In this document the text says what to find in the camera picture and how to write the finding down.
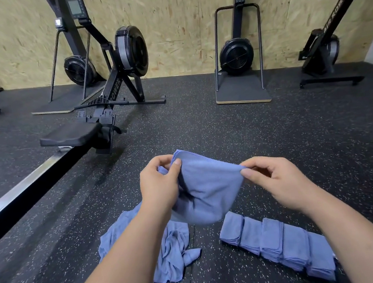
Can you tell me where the person's left hand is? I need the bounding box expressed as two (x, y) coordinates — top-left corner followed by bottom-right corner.
(135, 153), (188, 220)

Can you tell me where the person's right hand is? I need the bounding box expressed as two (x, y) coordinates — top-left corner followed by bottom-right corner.
(239, 151), (321, 219)

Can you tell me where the blue towel pile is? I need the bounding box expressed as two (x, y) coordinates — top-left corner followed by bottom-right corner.
(93, 197), (206, 283)

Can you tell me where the person's right forearm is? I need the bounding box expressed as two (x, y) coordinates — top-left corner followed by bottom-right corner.
(301, 183), (373, 283)

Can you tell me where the person's left forearm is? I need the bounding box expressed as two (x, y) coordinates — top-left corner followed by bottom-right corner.
(50, 204), (182, 283)

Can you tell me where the black ski trainer wooden-edged platform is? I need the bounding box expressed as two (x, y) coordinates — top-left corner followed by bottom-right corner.
(205, 0), (273, 108)

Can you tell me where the black upright exercise machine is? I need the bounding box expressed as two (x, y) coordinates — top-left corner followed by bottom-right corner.
(290, 0), (373, 91)

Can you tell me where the black ski trainer grey platform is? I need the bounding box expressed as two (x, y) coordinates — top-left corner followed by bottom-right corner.
(20, 0), (111, 117)

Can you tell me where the black rowing machine with rail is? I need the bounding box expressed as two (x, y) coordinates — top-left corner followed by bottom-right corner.
(0, 0), (181, 252)

